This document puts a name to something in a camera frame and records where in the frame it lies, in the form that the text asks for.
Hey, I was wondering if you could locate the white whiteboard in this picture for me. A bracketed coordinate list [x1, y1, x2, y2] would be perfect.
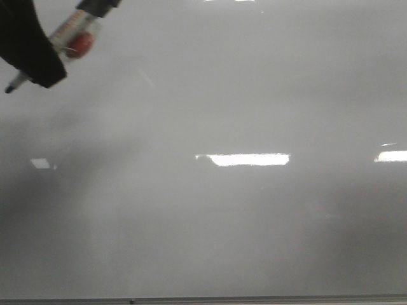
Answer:
[1, 1, 406, 299]

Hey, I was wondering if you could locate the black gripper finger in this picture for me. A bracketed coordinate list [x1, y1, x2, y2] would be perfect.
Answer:
[1, 1, 67, 88]
[75, 0, 122, 18]

